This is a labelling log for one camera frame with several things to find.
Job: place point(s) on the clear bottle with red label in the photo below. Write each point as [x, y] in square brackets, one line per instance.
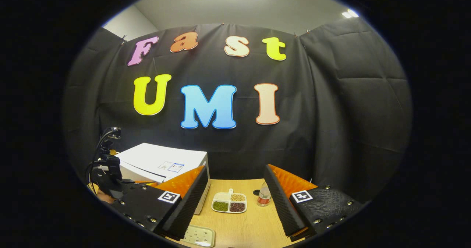
[264, 198]

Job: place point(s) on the black backdrop cloth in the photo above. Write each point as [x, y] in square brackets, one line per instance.
[331, 112]

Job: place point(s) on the white divided bean dish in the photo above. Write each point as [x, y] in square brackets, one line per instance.
[220, 196]

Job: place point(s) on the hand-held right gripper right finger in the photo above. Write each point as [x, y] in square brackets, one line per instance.
[283, 204]

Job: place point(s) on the white microwave oven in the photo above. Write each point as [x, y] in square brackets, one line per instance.
[158, 156]

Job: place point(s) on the small ceiling light panel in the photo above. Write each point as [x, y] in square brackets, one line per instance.
[350, 13]

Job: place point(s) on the pale green rectangular tray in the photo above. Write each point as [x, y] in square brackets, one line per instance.
[200, 235]

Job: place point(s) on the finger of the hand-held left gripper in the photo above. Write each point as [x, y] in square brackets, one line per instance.
[147, 183]

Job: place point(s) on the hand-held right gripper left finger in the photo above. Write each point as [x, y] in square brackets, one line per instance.
[189, 204]

